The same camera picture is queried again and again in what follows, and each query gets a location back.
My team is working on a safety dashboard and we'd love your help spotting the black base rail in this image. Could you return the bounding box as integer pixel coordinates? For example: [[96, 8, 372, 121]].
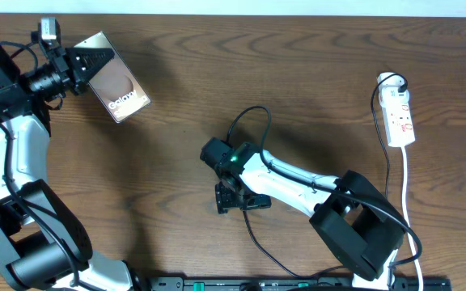
[[146, 276, 452, 291]]

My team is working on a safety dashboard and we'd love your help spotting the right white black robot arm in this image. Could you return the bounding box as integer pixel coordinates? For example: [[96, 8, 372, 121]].
[[200, 137, 405, 290]]

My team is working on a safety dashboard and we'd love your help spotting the white power strip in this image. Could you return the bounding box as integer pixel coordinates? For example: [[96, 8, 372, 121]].
[[377, 72, 415, 148]]

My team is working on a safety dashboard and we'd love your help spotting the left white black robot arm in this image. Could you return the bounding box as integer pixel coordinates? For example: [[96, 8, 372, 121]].
[[0, 32, 145, 290]]

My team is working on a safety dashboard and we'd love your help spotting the black charger cable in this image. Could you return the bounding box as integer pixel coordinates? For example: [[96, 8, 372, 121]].
[[240, 72, 409, 280]]

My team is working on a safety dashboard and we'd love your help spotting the white power strip cord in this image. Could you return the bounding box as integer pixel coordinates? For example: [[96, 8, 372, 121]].
[[400, 145, 425, 291]]

